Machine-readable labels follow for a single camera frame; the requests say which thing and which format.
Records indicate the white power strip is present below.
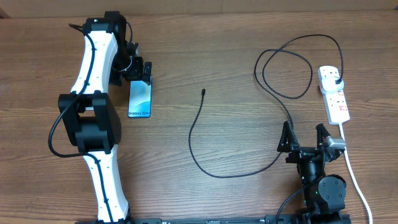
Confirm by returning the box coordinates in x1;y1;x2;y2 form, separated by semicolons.
317;65;350;125

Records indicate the white power strip cord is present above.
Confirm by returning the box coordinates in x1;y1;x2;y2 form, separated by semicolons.
338;123;374;224

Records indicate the Samsung Galaxy smartphone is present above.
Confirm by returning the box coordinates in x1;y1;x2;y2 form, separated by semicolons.
127;81;152;118

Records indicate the white charger plug adapter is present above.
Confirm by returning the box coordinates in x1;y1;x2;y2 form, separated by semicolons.
320;77;345;94

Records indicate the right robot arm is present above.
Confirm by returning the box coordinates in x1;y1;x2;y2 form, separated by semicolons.
274;121;351;223

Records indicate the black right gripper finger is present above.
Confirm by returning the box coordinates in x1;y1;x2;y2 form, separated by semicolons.
316;123;331;148
277;121;299;152

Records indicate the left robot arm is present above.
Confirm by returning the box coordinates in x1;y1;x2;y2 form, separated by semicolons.
48;11;152;223

